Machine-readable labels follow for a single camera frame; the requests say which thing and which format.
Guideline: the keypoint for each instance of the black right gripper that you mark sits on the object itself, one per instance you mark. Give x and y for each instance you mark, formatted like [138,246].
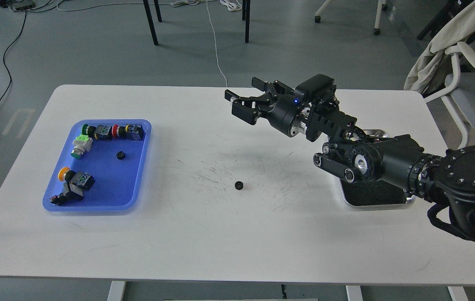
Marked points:
[285,115]

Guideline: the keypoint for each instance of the small black gear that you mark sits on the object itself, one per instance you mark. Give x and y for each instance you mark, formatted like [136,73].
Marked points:
[120,155]
[239,185]

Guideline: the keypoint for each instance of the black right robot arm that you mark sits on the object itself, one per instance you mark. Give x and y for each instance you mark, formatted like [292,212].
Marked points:
[447,182]

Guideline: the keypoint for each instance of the black table legs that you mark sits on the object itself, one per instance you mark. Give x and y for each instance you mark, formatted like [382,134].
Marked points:
[153,14]

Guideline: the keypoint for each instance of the steel tray with black liner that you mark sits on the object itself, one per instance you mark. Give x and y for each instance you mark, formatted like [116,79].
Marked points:
[367,194]

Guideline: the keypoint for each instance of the white chair base with casters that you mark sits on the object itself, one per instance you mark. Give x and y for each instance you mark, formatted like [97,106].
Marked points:
[328,12]

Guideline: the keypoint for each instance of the blue plastic tray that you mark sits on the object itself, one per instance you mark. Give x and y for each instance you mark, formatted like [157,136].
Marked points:
[117,182]

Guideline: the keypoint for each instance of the beige jacket on chair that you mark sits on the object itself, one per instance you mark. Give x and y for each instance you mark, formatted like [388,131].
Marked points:
[432,59]

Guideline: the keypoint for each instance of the white office chair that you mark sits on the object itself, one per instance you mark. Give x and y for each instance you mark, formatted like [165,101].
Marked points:
[458,94]

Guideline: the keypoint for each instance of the red push button switch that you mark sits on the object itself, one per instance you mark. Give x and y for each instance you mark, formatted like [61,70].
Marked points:
[128,132]

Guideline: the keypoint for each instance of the dark green push button switch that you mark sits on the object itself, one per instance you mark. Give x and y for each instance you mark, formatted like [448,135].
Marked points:
[99,132]

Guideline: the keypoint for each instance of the light green push button switch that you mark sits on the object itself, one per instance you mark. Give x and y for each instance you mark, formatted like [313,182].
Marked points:
[82,144]

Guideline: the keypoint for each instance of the orange push button switch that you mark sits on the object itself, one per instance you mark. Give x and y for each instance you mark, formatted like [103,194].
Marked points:
[82,180]

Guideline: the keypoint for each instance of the black switch contact block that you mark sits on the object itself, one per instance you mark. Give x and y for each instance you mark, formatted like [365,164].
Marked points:
[69,192]

